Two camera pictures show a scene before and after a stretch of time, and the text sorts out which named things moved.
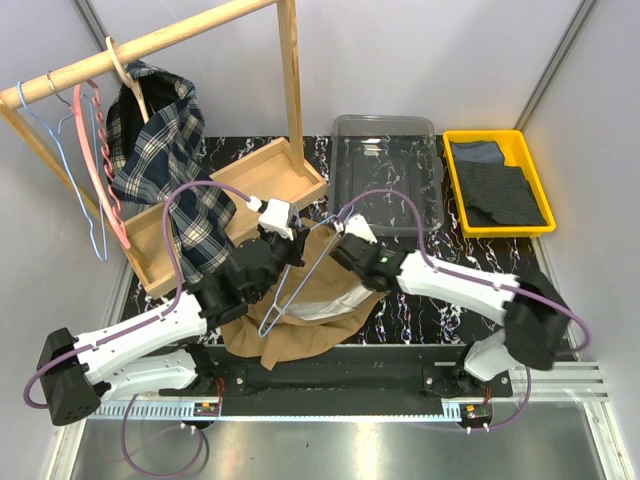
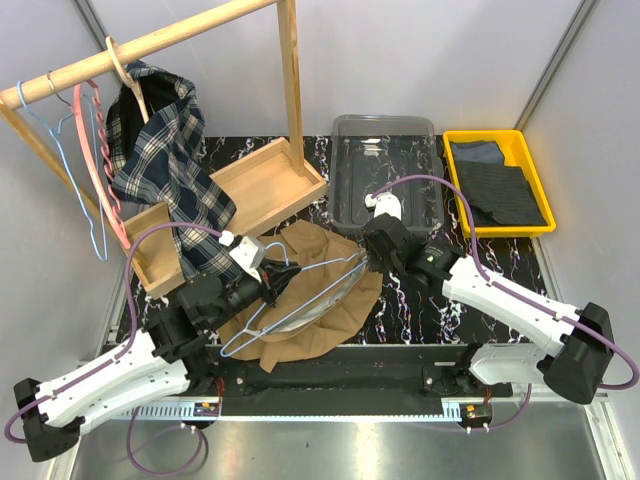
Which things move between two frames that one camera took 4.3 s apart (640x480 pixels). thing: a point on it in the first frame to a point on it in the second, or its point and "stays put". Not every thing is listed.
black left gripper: [295, 246] to [275, 277]
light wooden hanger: [129, 79] stays put
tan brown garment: [311, 301] stays put
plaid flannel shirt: [147, 157] stays put
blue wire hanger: [275, 313] to [358, 270]
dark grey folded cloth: [497, 195] stays put
